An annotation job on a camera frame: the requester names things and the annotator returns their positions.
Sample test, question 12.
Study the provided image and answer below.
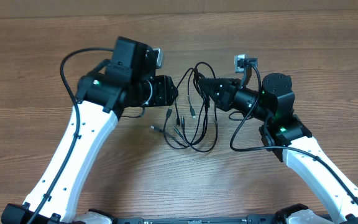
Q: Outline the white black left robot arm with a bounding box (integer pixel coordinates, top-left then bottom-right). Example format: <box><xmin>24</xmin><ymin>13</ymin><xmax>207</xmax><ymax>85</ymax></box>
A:
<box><xmin>1</xmin><ymin>37</ymin><xmax>178</xmax><ymax>224</ymax></box>

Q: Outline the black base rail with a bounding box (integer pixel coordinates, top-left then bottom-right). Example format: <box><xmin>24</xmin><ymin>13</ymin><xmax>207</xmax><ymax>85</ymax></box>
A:
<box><xmin>76</xmin><ymin>203</ymin><xmax>332</xmax><ymax>224</ymax></box>

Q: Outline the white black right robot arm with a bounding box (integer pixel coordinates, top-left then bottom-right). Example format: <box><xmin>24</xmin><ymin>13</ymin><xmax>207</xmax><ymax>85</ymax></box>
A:
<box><xmin>199</xmin><ymin>73</ymin><xmax>358</xmax><ymax>223</ymax></box>

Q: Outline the black USB-A cable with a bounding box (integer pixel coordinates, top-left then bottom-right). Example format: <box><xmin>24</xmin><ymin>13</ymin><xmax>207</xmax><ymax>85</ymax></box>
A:
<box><xmin>163</xmin><ymin>62</ymin><xmax>219</xmax><ymax>154</ymax></box>

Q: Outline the cardboard wall panel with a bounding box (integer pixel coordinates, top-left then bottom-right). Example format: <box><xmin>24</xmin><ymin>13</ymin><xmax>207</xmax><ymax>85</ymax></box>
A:
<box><xmin>0</xmin><ymin>0</ymin><xmax>358</xmax><ymax>19</ymax></box>

